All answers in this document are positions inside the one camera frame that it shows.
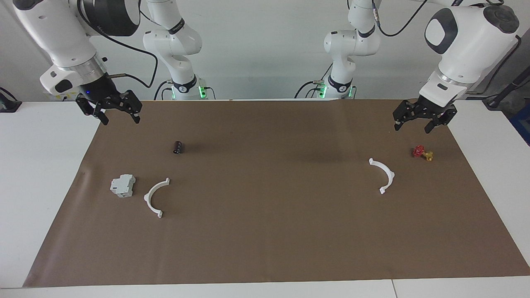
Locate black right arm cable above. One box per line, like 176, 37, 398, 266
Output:
78, 0, 159, 89

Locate red and yellow valve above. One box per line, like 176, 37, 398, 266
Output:
412, 145, 434, 162

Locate black base cable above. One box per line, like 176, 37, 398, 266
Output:
154, 80, 174, 101
295, 81, 319, 99

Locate white circuit breaker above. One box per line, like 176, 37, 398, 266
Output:
110, 174, 136, 198

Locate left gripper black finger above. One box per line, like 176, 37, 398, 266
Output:
425, 106, 458, 134
393, 99, 419, 132

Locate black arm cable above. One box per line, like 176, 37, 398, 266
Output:
78, 0, 159, 89
371, 0, 431, 38

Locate blue crate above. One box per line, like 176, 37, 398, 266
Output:
509, 103, 530, 146

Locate black tripod stand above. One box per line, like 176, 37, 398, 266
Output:
482, 68, 530, 110

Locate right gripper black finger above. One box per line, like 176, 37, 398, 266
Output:
76, 94, 109, 125
120, 90, 142, 124

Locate brown paper mat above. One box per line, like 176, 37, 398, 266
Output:
23, 99, 530, 288

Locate black clamp mount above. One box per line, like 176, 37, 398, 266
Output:
0, 87, 22, 113

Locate white half-ring pipe clamp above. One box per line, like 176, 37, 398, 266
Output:
369, 158, 395, 195
144, 178, 171, 219

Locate white wall socket box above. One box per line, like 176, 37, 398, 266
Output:
43, 92, 79, 102

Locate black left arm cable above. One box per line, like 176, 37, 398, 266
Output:
371, 0, 431, 38

